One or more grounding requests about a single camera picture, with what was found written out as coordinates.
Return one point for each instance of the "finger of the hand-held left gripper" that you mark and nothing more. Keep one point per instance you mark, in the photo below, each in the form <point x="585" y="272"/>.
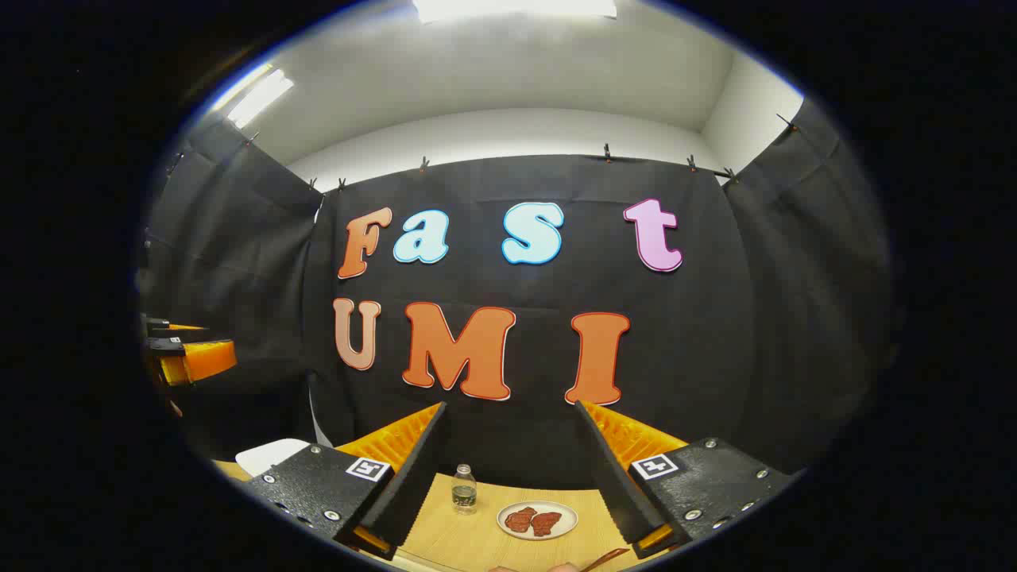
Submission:
<point x="203" y="359"/>
<point x="171" y="325"/>

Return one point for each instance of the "white round plate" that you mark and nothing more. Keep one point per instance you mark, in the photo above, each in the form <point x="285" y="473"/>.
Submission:
<point x="569" y="520"/>

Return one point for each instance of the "white rice cooker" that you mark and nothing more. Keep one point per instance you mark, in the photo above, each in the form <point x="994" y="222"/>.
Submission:
<point x="270" y="455"/>

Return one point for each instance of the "red meat slice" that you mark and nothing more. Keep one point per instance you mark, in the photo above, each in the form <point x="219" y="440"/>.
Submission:
<point x="547" y="524"/>
<point x="520" y="519"/>

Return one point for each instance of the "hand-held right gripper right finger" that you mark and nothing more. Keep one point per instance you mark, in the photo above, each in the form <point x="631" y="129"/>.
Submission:
<point x="608" y="477"/>

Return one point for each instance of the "brown wooden spoon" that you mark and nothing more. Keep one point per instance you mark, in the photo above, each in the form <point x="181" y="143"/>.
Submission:
<point x="604" y="558"/>

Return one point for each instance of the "clear plastic water bottle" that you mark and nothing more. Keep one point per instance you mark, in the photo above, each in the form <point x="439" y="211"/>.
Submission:
<point x="464" y="488"/>

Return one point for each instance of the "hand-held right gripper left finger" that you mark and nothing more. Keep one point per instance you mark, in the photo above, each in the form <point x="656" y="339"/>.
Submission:
<point x="413" y="477"/>

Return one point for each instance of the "black backdrop cloth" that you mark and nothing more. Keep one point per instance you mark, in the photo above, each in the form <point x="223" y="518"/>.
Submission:
<point x="715" y="357"/>

